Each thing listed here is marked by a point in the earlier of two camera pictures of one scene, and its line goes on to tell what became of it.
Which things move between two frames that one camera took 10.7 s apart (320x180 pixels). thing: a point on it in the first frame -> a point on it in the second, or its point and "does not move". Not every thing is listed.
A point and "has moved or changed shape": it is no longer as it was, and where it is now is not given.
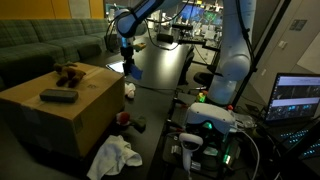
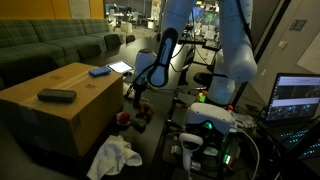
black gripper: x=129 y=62 -> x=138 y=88
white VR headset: x=219 y=115 does not move
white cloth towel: x=112 y=156 does not move
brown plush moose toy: x=69 y=77 -> x=146 y=109
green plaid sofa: x=31 y=46 does not move
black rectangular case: x=53 y=95 does not move
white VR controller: x=189 y=142 does not move
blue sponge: x=135 y=71 has moved or changed shape
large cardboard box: x=68 y=127 does not move
